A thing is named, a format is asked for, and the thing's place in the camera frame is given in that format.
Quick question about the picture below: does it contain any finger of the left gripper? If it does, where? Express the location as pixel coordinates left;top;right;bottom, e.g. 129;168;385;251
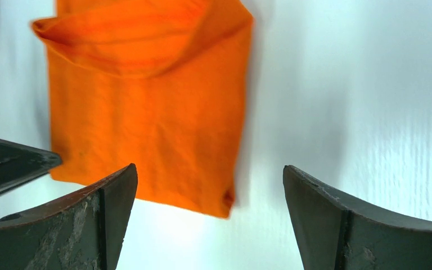
0;139;62;196

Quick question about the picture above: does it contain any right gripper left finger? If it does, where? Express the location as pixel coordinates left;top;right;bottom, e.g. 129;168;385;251
0;164;138;269

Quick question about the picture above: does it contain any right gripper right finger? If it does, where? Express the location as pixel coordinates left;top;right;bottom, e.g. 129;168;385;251
283;165;432;269

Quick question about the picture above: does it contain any orange t shirt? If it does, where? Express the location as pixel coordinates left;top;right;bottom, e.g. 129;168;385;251
31;1;253;218

